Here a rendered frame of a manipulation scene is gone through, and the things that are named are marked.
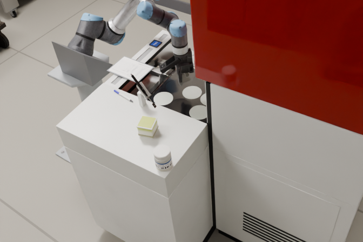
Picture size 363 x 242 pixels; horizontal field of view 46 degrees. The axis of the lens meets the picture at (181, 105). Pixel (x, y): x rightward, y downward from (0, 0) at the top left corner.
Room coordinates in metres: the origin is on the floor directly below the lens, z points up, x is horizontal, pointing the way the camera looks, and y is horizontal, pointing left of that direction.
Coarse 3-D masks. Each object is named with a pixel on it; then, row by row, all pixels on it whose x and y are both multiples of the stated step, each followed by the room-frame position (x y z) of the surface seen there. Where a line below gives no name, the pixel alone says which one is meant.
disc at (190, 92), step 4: (188, 88) 1.67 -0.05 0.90; (192, 88) 1.66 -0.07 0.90; (196, 88) 1.66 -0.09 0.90; (184, 92) 1.64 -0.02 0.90; (188, 92) 1.63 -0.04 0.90; (192, 92) 1.63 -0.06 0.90; (196, 92) 1.63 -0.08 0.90; (200, 92) 1.62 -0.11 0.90; (184, 96) 1.61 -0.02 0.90; (188, 96) 1.61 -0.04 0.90; (192, 96) 1.60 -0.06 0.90; (196, 96) 1.60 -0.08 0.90
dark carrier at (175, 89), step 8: (176, 72) 1.81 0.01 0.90; (168, 80) 1.75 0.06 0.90; (176, 80) 1.74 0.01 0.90; (192, 80) 1.73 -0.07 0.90; (200, 80) 1.72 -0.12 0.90; (160, 88) 1.69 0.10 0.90; (168, 88) 1.69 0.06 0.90; (176, 88) 1.68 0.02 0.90; (184, 88) 1.67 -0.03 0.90; (200, 88) 1.66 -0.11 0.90; (152, 96) 1.64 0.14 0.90; (176, 96) 1.62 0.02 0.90; (200, 96) 1.60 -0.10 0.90; (168, 104) 1.56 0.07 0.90; (176, 104) 1.56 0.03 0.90; (184, 104) 1.55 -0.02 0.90; (192, 104) 1.54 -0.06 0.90; (200, 104) 1.54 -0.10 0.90; (184, 112) 1.49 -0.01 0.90; (200, 120) 1.42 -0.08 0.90
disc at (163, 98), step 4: (160, 92) 1.66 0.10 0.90; (164, 92) 1.65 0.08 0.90; (168, 92) 1.65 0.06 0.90; (156, 96) 1.63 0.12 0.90; (160, 96) 1.63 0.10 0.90; (164, 96) 1.63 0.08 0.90; (168, 96) 1.62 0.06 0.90; (172, 96) 1.62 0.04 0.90; (156, 100) 1.60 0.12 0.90; (160, 100) 1.60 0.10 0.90; (164, 100) 1.59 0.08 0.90; (168, 100) 1.59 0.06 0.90; (160, 104) 1.57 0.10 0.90; (164, 104) 1.56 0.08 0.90
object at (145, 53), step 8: (160, 32) 2.12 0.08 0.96; (168, 32) 2.11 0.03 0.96; (152, 40) 2.05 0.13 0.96; (160, 40) 2.05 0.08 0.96; (168, 40) 2.04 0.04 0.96; (144, 48) 1.98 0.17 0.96; (152, 48) 1.97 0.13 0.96; (136, 56) 1.91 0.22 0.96; (144, 56) 1.91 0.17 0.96; (112, 80) 1.72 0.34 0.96; (120, 80) 1.72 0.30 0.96
